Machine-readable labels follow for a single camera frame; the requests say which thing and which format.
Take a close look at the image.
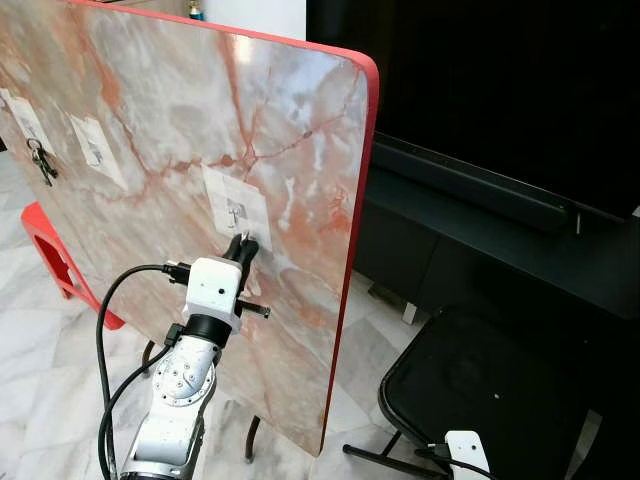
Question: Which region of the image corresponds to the black metal table leg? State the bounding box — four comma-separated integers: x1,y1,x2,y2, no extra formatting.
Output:
140,338,158,377
244,414,263,464

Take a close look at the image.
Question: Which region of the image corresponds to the marble table top red edge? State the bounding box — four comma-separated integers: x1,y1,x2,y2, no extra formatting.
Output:
0,0,381,458

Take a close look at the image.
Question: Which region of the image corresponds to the red plastic stool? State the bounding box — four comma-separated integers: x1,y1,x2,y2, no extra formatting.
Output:
20,200,128,332

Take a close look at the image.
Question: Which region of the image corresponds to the dark key bunch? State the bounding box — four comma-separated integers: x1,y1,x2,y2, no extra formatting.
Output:
27,138,59,188

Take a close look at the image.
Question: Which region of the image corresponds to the black soundbar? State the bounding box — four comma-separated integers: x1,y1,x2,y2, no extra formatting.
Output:
370,133,583,237

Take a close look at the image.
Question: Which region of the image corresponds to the black tv console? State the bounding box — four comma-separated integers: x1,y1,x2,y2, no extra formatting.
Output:
343,160,640,421

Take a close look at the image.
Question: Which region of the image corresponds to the black television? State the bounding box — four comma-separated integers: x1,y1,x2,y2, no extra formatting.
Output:
305,0,640,219

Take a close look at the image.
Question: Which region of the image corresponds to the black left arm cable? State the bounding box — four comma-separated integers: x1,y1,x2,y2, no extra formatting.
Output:
97,322,186,471
95,262,193,480

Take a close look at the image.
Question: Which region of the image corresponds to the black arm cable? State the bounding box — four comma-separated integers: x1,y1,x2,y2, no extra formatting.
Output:
415,443,493,480
97,322,186,471
95,262,193,480

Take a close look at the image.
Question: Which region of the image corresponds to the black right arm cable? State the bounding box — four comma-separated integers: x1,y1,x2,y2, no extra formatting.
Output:
415,443,493,480

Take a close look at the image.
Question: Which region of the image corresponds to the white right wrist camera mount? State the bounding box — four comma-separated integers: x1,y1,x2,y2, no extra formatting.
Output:
445,430,492,480

